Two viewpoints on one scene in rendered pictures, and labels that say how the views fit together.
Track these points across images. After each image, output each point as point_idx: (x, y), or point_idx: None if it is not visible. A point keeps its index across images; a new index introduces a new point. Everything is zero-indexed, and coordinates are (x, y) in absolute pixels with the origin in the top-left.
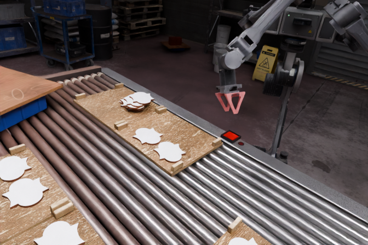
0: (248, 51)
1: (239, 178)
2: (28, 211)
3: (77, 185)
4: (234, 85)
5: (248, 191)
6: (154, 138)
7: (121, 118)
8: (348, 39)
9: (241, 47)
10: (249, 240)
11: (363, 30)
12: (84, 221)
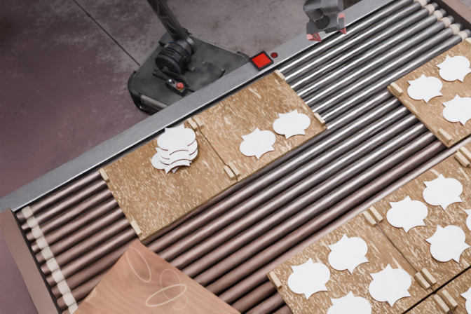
0: None
1: (332, 72)
2: (371, 247)
3: (333, 213)
4: (336, 17)
5: (348, 71)
6: (264, 136)
7: (208, 173)
8: None
9: None
10: (411, 83)
11: None
12: (385, 199)
